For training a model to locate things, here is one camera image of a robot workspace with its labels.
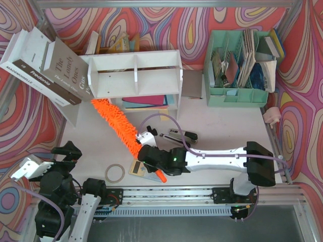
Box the yellow sticky note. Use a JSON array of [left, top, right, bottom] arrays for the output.
[[159, 113, 169, 122]]

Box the white wooden bookshelf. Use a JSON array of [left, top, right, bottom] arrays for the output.
[[81, 50, 183, 118]]

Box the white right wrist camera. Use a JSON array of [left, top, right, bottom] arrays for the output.
[[136, 132, 156, 147]]

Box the stack of coloured paper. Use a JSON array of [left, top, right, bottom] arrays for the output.
[[122, 95, 175, 109]]

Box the Fredonia book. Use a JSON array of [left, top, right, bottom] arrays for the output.
[[13, 28, 81, 106]]

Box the black binder clip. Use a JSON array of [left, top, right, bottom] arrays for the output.
[[146, 126, 158, 136]]

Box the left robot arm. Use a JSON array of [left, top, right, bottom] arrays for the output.
[[32, 141, 107, 241]]

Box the white Mademoiselle book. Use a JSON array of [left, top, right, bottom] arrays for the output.
[[1, 30, 29, 78]]

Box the brown Lonely Ones book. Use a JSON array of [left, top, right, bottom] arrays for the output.
[[42, 38, 93, 101]]

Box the yellow grey calculator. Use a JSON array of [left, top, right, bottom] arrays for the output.
[[129, 159, 162, 183]]

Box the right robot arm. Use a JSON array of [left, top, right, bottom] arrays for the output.
[[137, 141, 287, 196]]

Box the grey cardboard sheet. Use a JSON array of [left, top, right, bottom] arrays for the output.
[[182, 70, 202, 97]]

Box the pink piggy figure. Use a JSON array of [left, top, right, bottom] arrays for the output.
[[263, 106, 281, 129]]

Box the black silver stapler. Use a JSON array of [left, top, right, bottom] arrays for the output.
[[169, 129, 198, 144]]

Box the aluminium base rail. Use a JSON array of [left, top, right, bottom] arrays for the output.
[[107, 184, 308, 207]]

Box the masking tape roll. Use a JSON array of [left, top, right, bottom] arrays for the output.
[[105, 164, 125, 184]]

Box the orange microfiber duster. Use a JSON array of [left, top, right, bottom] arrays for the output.
[[90, 98, 168, 184]]

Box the green desk organizer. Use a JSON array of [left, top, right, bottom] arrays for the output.
[[203, 29, 268, 108]]

